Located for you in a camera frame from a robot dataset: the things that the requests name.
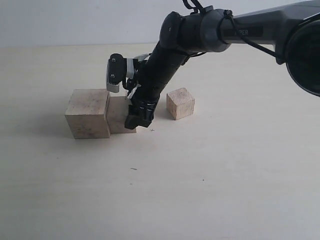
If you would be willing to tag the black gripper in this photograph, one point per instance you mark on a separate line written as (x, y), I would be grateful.
(150, 78)

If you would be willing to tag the second largest wooden cube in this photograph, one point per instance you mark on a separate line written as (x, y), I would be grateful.
(116, 115)

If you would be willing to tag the third largest wooden cube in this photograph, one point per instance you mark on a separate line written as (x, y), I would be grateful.
(180, 103)

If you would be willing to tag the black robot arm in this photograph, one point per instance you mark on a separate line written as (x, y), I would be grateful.
(289, 33)

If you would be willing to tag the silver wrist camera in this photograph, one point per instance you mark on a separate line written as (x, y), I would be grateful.
(118, 70)

